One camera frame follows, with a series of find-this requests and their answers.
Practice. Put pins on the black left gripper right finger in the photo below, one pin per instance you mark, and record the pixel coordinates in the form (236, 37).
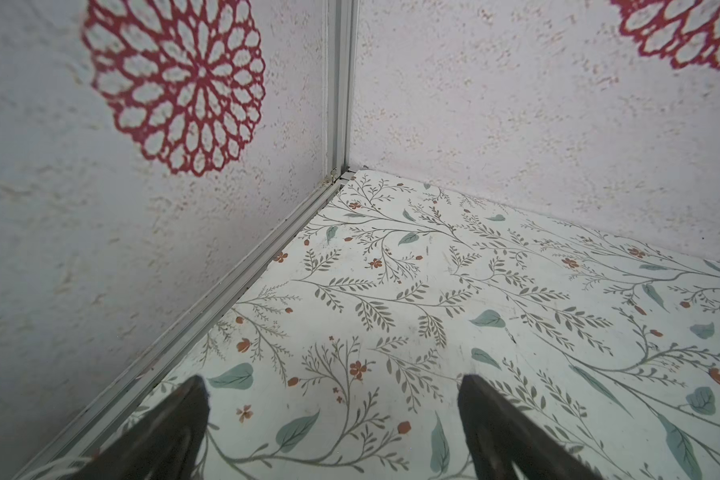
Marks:
(504, 443)

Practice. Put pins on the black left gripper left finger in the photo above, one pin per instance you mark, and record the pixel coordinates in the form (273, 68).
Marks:
(163, 445)

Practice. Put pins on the aluminium frame bottom rail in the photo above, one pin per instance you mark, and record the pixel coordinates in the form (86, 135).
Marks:
(101, 419)

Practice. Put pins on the aluminium frame corner post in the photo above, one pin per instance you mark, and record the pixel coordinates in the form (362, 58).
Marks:
(341, 20)

